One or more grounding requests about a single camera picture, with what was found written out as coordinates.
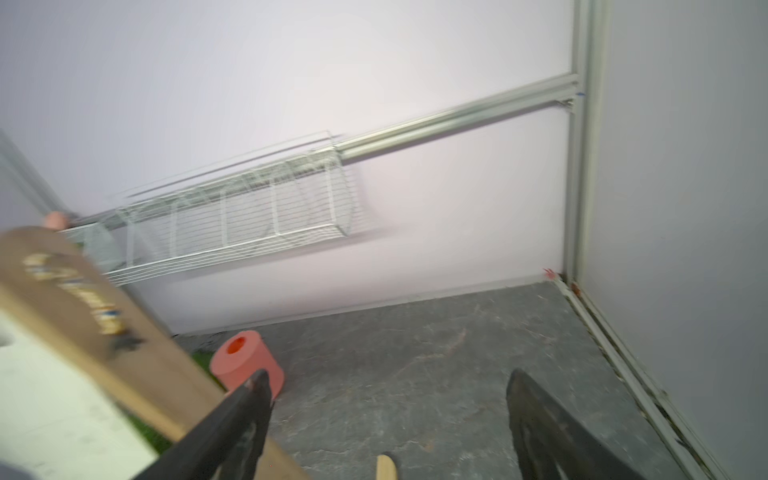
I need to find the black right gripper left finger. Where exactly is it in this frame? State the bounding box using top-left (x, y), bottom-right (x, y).
top-left (136, 369), bottom-right (272, 480)

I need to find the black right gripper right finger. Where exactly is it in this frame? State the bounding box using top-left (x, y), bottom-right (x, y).
top-left (506, 369), bottom-right (643, 480)

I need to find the green artificial grass mat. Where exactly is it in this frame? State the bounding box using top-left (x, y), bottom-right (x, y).
top-left (122, 349), bottom-right (218, 456)

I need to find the pink watering can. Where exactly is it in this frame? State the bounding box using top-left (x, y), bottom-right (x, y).
top-left (209, 330), bottom-right (285, 400)

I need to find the pink artificial tulip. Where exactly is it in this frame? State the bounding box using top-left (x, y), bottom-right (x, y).
top-left (42, 211), bottom-right (71, 231)

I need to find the wooden drying rack frame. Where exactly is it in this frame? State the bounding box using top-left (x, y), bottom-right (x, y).
top-left (0, 226), bottom-right (400, 480)

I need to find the white wire basket long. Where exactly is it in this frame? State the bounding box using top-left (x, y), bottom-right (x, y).
top-left (64, 131), bottom-right (360, 286)

